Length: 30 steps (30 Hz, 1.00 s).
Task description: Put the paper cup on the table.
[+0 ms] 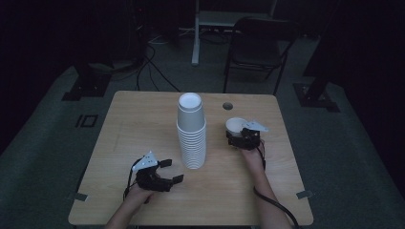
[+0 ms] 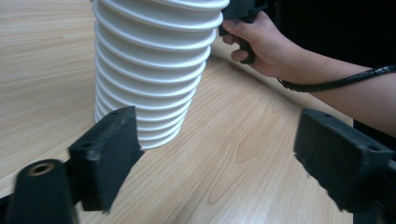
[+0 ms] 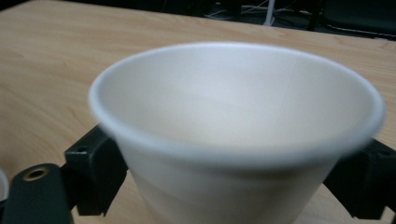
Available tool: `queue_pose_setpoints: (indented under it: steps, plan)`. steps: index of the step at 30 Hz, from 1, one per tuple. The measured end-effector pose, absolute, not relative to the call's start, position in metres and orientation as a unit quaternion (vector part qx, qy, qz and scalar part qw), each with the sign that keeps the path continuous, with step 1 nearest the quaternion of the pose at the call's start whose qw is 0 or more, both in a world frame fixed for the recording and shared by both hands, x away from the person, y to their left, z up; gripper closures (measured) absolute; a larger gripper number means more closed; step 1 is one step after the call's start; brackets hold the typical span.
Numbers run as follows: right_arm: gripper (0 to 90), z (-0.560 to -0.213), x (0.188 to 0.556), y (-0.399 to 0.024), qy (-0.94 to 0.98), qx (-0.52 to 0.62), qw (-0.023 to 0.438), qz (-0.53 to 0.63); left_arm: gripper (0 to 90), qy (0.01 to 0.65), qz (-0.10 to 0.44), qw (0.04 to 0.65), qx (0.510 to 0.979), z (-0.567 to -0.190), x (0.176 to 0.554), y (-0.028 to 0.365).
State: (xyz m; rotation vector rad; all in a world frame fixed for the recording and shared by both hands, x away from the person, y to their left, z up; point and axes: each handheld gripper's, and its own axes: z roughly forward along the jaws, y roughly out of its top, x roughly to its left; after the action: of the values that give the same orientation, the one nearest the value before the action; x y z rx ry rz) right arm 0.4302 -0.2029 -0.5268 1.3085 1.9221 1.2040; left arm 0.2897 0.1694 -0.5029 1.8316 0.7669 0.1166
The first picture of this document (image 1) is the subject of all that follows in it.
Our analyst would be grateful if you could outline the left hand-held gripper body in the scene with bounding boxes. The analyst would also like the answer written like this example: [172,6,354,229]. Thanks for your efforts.
[132,150,173,193]

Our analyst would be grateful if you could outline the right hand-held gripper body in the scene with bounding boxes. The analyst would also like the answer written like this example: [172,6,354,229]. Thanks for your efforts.
[233,119,269,151]

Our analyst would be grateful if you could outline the single white cup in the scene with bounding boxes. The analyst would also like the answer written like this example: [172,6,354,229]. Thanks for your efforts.
[225,116,250,138]

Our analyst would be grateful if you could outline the stack of white cups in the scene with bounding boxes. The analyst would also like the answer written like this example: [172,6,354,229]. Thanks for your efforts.
[175,92,207,170]

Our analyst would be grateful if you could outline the person's left hand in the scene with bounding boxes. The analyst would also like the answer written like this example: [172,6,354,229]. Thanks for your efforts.
[124,183,156,205]

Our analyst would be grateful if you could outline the person's right hand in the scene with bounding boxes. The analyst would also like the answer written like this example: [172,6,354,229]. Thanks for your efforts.
[241,147,266,174]

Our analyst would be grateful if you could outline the black folding chair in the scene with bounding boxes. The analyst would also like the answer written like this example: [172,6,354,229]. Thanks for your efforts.
[223,17,300,95]

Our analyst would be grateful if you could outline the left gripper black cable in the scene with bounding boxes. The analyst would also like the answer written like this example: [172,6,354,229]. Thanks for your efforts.
[122,159,141,200]

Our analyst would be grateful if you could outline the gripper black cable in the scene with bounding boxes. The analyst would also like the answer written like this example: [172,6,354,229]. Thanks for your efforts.
[122,159,141,200]
[253,141,301,229]

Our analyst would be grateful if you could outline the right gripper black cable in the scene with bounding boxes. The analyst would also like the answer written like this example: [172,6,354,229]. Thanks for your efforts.
[253,141,301,229]

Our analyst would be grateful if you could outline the black stand with base plate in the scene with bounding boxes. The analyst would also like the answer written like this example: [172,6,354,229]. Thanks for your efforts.
[61,61,113,102]
[292,0,341,113]

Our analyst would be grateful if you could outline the black floor cables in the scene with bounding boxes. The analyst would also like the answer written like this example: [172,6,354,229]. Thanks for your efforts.
[111,31,181,94]

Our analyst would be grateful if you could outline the white desk frame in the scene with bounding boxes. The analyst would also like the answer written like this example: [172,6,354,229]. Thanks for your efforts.
[191,0,279,67]

